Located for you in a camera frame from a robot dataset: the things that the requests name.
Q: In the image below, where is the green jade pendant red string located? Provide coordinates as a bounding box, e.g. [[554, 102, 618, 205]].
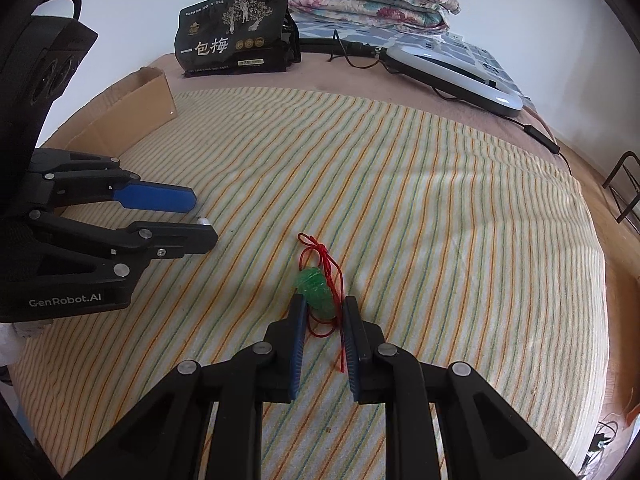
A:
[[292, 231, 350, 373]]

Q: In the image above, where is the cardboard box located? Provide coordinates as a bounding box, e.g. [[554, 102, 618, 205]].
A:
[[43, 66, 177, 157]]

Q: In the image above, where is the brown blanket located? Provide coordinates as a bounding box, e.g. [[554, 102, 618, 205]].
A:
[[39, 52, 576, 176]]

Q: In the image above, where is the striped yellow towel mat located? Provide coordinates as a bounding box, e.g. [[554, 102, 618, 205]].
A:
[[12, 88, 608, 471]]

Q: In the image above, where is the black snack bag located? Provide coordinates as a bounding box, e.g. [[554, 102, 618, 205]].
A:
[[175, 0, 302, 77]]

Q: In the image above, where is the blue checkered bed sheet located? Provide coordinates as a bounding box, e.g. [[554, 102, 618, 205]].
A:
[[293, 14, 534, 107]]

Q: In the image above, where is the black metal rack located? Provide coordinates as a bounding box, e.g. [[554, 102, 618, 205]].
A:
[[602, 151, 639, 234]]

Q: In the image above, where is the power strip with cables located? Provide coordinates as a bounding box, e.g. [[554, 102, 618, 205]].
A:
[[585, 420, 618, 466]]

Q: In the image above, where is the ring light cable with switch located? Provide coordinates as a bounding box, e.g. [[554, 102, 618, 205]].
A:
[[299, 29, 574, 176]]

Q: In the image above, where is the white ring light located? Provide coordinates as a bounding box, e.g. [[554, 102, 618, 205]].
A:
[[384, 46, 524, 117]]

